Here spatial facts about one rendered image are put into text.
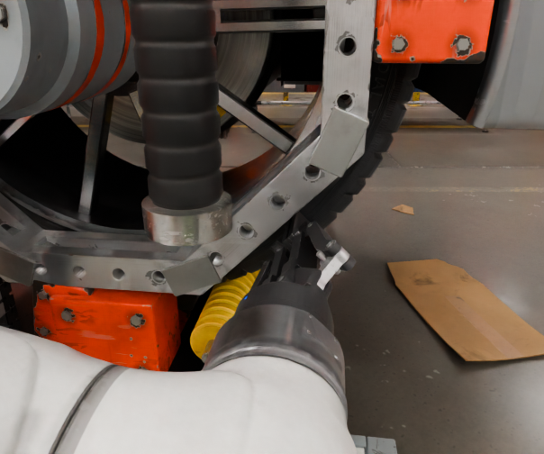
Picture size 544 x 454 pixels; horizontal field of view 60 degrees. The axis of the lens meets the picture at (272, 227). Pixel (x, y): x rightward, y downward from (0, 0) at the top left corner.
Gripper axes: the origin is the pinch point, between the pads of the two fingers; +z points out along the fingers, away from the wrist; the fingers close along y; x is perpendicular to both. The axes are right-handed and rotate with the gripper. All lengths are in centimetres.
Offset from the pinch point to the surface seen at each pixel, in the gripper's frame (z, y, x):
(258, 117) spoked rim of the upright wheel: 6.0, 4.3, 11.7
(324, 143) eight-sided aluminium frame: -4.9, 9.5, 6.2
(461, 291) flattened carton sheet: 100, -9, -79
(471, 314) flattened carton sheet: 86, -9, -79
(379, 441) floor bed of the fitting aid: 25, -28, -50
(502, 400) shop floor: 49, -11, -79
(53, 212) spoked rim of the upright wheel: 4.1, -22.0, 21.4
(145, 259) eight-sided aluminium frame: -4.5, -12.4, 9.8
